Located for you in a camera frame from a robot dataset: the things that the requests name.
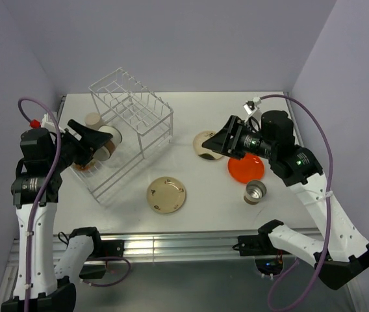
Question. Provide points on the orange plastic plate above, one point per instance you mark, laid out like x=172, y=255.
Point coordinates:
x=246, y=169

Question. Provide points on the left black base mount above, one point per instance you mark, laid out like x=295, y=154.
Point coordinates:
x=108, y=248

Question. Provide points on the aluminium frame rail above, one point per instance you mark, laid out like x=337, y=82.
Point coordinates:
x=214, y=200

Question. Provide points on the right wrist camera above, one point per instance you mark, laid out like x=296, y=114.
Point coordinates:
x=252, y=109

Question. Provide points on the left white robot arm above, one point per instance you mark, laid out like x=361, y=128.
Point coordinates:
x=43, y=285

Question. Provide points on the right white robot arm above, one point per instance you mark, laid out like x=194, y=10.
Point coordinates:
x=300, y=171

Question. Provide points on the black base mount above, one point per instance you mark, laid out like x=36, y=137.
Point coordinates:
x=108, y=248
x=260, y=245

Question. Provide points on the white wire dish rack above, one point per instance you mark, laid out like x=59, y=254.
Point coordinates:
x=144, y=120

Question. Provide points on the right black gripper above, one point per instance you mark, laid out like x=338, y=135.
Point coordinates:
x=221, y=142

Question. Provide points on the beige plate with black motif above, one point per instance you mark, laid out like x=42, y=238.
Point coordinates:
x=202, y=152

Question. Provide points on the beige plate with red stamps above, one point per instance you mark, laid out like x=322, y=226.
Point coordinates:
x=166, y=195

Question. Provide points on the white floral bowl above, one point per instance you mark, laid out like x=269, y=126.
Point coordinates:
x=84, y=168

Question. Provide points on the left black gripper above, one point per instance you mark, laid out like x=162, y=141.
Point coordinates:
x=89, y=140

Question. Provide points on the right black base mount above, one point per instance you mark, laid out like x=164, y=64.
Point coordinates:
x=260, y=245

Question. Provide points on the steel lined cup brown band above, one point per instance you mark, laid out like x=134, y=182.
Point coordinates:
x=104, y=153

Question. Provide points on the beige plastic cup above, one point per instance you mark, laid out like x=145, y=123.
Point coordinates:
x=93, y=121

